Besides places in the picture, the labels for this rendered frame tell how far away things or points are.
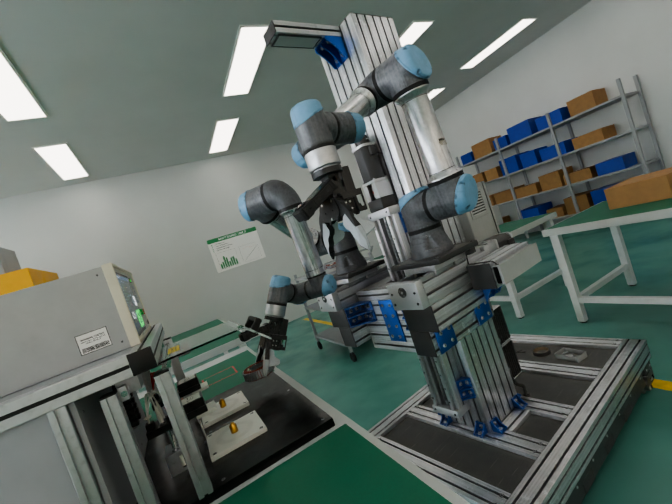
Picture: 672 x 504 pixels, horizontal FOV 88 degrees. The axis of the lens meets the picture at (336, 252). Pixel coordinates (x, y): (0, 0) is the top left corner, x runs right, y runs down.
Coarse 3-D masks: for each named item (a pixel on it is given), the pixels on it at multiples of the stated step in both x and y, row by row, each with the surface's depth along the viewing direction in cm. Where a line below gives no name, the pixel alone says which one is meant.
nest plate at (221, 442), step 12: (240, 420) 103; (252, 420) 100; (216, 432) 100; (228, 432) 97; (240, 432) 95; (252, 432) 93; (264, 432) 93; (216, 444) 93; (228, 444) 91; (240, 444) 90; (216, 456) 87
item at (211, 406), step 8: (200, 392) 95; (184, 400) 93; (192, 400) 91; (200, 400) 91; (184, 408) 89; (192, 408) 90; (200, 408) 90; (208, 408) 93; (216, 408) 93; (192, 416) 89; (200, 416) 91; (168, 424) 87; (152, 432) 85; (160, 432) 86; (168, 432) 88; (176, 440) 92; (176, 448) 88
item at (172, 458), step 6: (168, 450) 89; (180, 450) 87; (168, 456) 86; (174, 456) 87; (168, 462) 86; (174, 462) 86; (180, 462) 87; (174, 468) 86; (180, 468) 87; (186, 468) 87; (174, 474) 86
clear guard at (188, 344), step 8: (216, 328) 101; (224, 328) 96; (232, 328) 91; (240, 328) 87; (248, 328) 88; (192, 336) 102; (200, 336) 96; (208, 336) 91; (216, 336) 87; (224, 336) 86; (264, 336) 90; (176, 344) 97; (184, 344) 92; (192, 344) 87; (200, 344) 83; (160, 352) 92; (176, 352) 84; (184, 352) 81; (160, 360) 80
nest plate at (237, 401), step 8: (240, 392) 126; (232, 400) 121; (240, 400) 118; (224, 408) 116; (232, 408) 114; (240, 408) 114; (208, 416) 114; (216, 416) 112; (224, 416) 111; (208, 424) 109
